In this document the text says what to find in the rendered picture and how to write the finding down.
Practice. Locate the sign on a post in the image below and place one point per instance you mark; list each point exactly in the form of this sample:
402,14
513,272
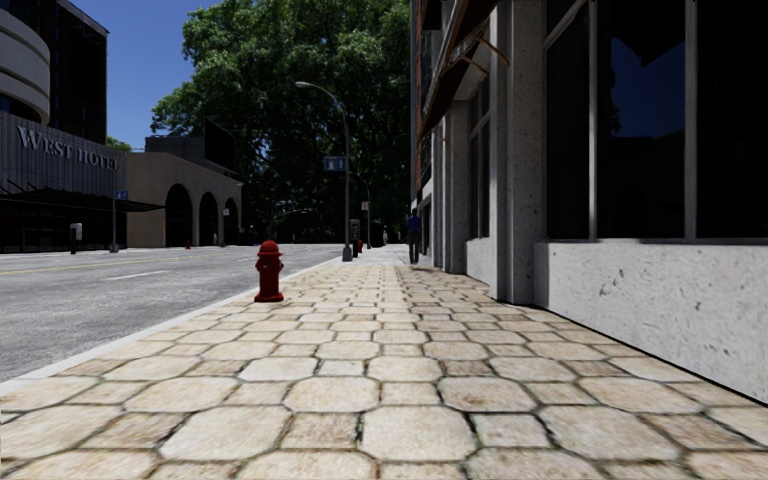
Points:
226,225
114,222

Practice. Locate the grey street lamp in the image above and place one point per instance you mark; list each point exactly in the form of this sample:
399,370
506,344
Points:
346,198
368,222

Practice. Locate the dark glass hotel building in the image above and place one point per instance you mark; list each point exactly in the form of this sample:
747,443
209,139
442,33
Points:
54,150

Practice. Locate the tan arched building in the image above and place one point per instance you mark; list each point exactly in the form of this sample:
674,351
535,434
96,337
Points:
156,198

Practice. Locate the trees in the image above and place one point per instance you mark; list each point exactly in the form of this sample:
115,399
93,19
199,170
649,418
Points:
288,90

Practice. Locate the pale concrete building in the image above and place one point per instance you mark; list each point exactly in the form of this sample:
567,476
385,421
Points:
630,276

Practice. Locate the person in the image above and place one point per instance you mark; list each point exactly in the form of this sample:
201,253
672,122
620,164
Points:
414,237

